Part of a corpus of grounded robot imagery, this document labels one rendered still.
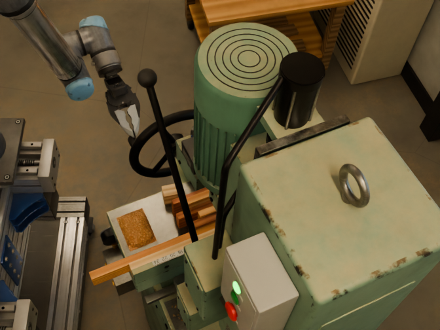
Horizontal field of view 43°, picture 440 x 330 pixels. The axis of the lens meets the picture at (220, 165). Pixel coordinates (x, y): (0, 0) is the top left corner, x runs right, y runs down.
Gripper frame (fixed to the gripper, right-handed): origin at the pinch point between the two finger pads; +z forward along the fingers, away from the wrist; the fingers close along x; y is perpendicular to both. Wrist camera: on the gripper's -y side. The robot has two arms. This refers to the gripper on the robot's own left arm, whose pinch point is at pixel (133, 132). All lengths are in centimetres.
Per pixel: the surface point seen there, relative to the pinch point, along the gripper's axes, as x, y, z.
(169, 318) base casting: 10, -22, 48
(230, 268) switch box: 3, -87, 31
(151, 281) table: 10.7, -24.7, 37.6
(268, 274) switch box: -1, -91, 33
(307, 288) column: -4, -96, 35
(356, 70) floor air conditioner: -122, 92, -3
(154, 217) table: 4.5, -19.2, 23.9
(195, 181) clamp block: -8.2, -21.4, 18.9
